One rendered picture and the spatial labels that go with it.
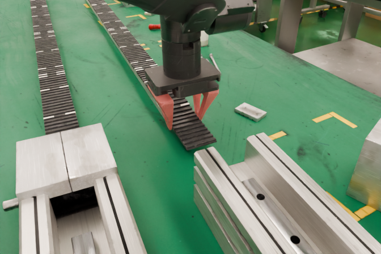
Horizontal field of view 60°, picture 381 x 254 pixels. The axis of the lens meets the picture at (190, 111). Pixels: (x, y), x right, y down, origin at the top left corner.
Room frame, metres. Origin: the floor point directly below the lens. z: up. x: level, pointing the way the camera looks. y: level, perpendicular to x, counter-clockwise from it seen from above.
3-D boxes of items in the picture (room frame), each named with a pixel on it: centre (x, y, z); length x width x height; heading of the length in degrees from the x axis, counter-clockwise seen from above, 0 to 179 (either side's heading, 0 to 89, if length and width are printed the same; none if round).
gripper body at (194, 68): (0.46, 0.01, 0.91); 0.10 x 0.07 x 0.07; 113
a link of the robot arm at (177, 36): (0.46, 0.01, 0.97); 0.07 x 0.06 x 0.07; 112
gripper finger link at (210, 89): (0.47, 0.00, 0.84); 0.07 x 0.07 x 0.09; 23
